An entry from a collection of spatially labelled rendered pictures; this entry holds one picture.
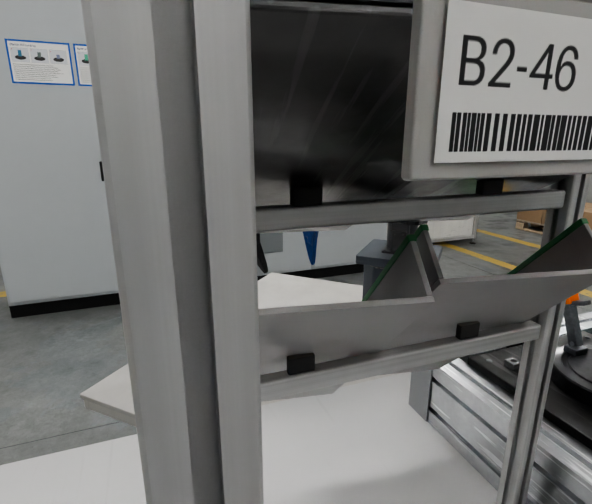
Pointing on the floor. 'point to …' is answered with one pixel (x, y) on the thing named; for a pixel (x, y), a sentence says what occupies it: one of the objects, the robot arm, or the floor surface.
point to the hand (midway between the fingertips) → (284, 248)
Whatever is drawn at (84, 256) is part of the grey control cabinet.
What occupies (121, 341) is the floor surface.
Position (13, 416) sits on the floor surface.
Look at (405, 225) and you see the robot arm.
